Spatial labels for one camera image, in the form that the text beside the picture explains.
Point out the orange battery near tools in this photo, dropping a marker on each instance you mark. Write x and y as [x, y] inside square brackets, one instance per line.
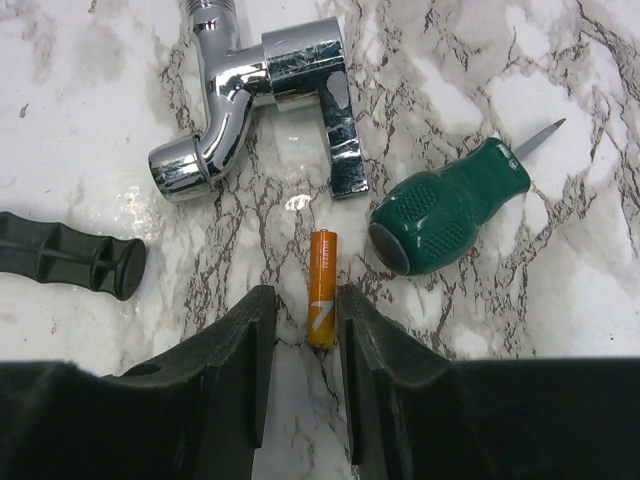
[322, 290]

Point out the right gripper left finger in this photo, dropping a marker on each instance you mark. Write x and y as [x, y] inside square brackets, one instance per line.
[196, 411]

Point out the black T-handle tool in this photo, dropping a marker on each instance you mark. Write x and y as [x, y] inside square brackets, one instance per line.
[51, 252]

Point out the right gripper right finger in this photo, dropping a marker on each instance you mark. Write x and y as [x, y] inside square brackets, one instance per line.
[413, 414]

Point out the green handled screwdriver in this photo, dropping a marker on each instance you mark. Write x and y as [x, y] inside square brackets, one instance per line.
[432, 218]

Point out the chrome metal fitting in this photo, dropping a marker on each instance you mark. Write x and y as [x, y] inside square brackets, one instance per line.
[290, 67]

